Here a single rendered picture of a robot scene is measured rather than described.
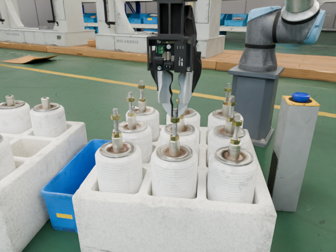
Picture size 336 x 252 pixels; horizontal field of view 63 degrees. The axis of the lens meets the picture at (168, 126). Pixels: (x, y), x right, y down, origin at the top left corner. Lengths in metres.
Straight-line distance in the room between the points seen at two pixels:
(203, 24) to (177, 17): 2.39
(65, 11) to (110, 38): 0.82
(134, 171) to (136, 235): 0.13
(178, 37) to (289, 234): 0.57
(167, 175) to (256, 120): 0.69
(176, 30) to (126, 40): 2.81
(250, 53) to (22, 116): 0.83
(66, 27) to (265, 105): 3.24
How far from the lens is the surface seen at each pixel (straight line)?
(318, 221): 0.87
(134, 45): 3.19
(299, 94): 0.73
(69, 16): 4.01
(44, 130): 0.87
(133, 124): 0.67
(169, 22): 0.42
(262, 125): 1.17
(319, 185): 1.02
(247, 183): 0.55
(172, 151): 0.54
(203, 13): 2.83
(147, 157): 0.68
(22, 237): 0.76
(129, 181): 0.57
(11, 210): 0.70
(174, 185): 0.54
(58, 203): 0.73
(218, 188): 0.55
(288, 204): 0.85
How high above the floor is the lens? 0.52
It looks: 23 degrees down
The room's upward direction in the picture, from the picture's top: straight up
